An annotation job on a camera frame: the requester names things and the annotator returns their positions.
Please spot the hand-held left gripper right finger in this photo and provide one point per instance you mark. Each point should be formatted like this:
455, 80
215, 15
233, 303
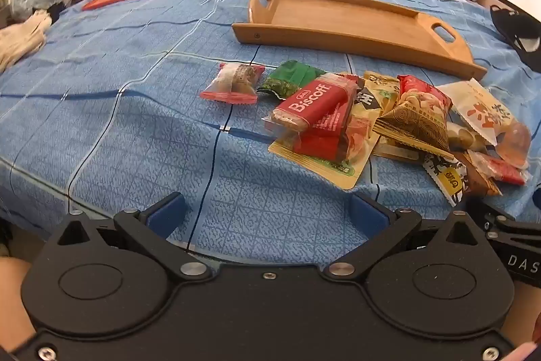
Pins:
367, 215

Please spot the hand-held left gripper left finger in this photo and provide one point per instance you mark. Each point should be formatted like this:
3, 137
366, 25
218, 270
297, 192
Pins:
167, 215

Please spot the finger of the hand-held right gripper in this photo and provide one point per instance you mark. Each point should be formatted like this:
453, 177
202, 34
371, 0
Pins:
507, 225

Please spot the large yellow snack pouch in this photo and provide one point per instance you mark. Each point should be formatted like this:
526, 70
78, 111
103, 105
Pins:
338, 170

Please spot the small clear red-label packet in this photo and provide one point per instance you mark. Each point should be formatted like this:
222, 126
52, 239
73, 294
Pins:
505, 170

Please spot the brown snack packet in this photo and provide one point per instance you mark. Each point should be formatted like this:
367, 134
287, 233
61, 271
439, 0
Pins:
477, 179

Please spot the black white yellow snack packet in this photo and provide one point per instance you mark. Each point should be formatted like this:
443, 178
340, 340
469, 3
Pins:
448, 179

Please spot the red biscuit packet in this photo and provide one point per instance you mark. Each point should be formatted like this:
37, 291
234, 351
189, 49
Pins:
312, 103
321, 145

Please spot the clear jelly cup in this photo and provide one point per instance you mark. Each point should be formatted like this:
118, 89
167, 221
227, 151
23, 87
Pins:
515, 141

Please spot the clear packet of nuts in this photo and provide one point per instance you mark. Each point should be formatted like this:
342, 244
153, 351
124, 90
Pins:
463, 137

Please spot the gold red patterned nut packet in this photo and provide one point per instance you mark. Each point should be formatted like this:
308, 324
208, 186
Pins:
414, 120

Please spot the small yellow black-label packet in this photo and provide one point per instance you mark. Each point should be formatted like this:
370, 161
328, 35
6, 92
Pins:
380, 90

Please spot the white orange-print snack packet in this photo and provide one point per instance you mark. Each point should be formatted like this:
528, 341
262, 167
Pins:
477, 103

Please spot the clear red-edged candy packet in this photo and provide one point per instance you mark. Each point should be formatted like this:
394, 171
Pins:
234, 79

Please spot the green snack packet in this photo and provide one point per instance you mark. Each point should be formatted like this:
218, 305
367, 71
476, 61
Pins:
291, 75

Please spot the blue checked bedsheet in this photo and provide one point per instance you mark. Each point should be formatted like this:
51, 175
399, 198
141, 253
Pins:
126, 111

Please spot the person's bare leg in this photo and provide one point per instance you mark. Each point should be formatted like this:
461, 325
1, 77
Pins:
12, 301

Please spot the beige crumpled cloth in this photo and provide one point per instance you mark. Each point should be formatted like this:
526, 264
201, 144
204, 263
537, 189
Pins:
21, 39

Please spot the wooden bed frame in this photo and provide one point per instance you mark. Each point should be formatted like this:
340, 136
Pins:
503, 1

